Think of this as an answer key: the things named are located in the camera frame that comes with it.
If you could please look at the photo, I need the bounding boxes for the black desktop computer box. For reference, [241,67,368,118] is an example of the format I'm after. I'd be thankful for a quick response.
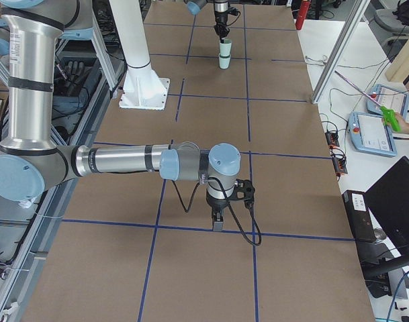
[342,190,376,243]

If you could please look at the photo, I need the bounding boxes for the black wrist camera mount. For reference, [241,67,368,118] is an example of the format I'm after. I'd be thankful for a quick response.
[231,179,255,203]

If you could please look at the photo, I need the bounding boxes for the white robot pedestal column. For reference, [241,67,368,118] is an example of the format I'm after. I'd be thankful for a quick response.
[109,0,170,111]

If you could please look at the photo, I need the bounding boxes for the green handled grabber stick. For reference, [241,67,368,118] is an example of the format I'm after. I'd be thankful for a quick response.
[334,70,402,132]

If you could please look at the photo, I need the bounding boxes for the red fire extinguisher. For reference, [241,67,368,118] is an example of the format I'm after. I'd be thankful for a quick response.
[296,0,311,30]

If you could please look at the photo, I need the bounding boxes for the orange black connector strip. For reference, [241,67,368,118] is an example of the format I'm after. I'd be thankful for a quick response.
[325,131,348,178]

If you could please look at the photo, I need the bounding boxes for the upper teach pendant tablet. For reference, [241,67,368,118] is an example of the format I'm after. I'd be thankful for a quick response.
[370,84,409,119]

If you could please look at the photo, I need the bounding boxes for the teach pendant tablet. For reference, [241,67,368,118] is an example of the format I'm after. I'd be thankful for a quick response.
[348,111,397,157]
[370,84,409,119]

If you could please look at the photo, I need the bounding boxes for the mint green cup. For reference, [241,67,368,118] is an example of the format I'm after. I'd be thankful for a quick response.
[219,38,232,58]
[218,54,231,70]

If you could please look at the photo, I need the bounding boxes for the person's hand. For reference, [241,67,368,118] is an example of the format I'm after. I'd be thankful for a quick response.
[395,113,409,135]

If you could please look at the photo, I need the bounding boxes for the aluminium frame post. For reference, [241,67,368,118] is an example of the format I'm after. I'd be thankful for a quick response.
[311,0,370,104]

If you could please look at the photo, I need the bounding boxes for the lower teach pendant tablet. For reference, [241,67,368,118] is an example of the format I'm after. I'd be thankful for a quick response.
[348,111,397,157]

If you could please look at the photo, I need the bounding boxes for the wooden beam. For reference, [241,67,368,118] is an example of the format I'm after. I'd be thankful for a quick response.
[385,39,409,83]

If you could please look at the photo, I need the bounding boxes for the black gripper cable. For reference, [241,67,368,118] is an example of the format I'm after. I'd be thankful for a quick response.
[172,176,262,247]

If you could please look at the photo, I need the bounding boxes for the black monitor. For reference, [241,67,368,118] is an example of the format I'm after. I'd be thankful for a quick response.
[365,156,409,255]

